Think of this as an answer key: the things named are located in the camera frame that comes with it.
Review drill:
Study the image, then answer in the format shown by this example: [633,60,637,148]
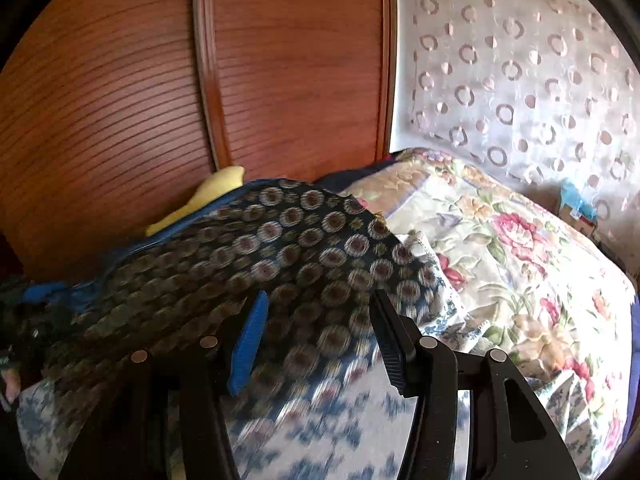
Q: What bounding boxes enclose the dark blue blanket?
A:
[315,157,406,196]

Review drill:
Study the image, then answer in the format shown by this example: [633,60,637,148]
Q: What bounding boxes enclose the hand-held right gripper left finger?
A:
[57,290,271,480]

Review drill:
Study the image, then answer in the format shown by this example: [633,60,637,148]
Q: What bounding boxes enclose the dark circle-patterned satin garment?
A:
[0,177,446,396]

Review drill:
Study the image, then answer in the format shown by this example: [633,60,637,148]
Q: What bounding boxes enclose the sheer circle-patterned wall curtain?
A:
[395,0,640,261]

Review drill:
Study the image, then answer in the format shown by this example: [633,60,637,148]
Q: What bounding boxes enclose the wooden wardrobe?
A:
[0,0,398,281]

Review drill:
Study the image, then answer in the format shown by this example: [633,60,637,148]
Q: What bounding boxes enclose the floral quilt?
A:
[345,147,638,480]

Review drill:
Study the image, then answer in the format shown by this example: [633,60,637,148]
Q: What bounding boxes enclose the person's left hand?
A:
[0,362,23,411]

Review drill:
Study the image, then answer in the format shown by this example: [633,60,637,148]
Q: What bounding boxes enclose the yellow plush toy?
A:
[145,165,246,237]

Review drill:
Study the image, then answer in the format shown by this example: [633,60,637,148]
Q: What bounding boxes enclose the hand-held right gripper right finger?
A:
[374,289,582,480]

